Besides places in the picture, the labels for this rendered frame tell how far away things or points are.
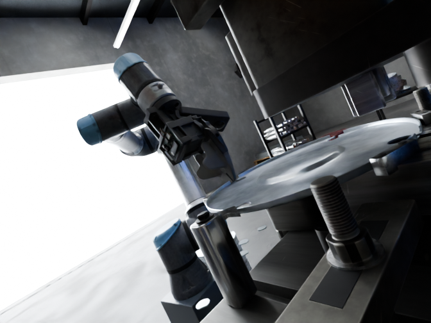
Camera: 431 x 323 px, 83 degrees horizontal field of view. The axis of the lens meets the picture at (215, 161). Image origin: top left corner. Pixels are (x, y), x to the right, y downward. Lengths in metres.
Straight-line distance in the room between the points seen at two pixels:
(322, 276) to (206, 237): 0.11
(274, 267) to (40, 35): 5.64
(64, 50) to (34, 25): 0.57
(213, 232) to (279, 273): 0.09
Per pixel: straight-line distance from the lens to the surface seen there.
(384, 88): 0.30
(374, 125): 0.45
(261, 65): 0.27
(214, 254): 0.25
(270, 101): 0.24
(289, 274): 0.29
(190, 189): 0.89
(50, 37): 5.77
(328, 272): 0.18
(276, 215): 0.37
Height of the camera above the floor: 0.86
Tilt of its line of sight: 3 degrees down
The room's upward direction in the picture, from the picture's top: 25 degrees counter-clockwise
